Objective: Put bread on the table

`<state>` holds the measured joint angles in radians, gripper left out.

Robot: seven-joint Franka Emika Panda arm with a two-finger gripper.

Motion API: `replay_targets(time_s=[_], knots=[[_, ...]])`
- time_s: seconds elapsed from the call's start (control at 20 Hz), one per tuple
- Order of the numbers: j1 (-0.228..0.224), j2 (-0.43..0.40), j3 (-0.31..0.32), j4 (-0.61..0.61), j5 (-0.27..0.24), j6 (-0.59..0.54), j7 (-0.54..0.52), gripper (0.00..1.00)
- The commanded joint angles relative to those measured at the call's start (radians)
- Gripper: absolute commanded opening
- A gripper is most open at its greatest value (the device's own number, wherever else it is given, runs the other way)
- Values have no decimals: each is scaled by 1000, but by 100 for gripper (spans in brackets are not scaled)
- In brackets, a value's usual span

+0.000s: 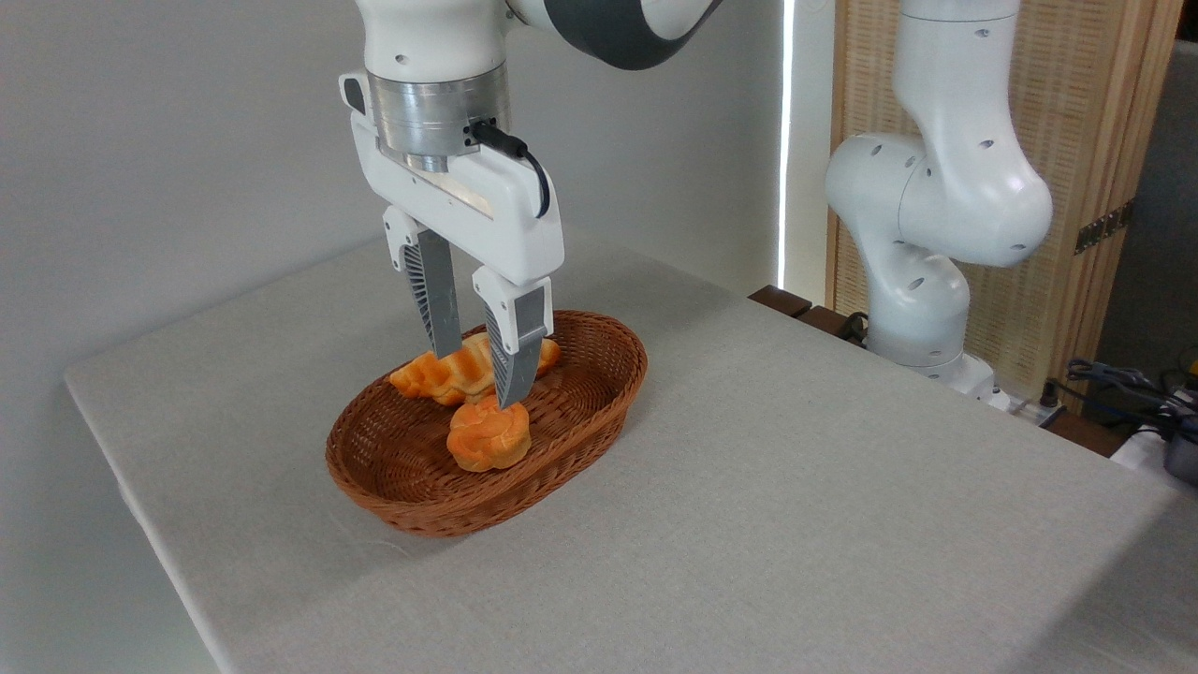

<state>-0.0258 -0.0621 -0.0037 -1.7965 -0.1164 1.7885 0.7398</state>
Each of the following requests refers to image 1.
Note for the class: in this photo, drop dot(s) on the round orange knotted bread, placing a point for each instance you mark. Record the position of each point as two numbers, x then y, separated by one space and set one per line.
489 438

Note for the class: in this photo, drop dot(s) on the long orange croissant bread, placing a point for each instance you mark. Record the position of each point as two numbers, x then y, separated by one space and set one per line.
449 374

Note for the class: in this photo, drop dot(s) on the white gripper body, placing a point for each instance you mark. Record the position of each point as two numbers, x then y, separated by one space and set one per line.
505 220

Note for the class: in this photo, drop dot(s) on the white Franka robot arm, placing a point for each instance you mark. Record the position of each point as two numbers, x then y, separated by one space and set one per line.
945 197

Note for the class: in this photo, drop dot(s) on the white power strip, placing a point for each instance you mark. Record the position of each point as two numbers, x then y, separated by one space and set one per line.
1029 408

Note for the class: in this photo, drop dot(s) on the dark metal screen hinge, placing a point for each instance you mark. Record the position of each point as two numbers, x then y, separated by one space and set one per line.
1104 227

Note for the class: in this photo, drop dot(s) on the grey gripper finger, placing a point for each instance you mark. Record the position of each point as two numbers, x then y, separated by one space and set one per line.
438 290
517 328

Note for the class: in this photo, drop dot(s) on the grey tablecloth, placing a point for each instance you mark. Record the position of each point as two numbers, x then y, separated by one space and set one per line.
796 524

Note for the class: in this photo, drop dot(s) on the bamboo folding screen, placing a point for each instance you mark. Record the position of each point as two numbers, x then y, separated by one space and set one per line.
1086 94

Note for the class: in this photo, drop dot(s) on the brown wicker basket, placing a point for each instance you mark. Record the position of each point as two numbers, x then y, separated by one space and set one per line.
412 468

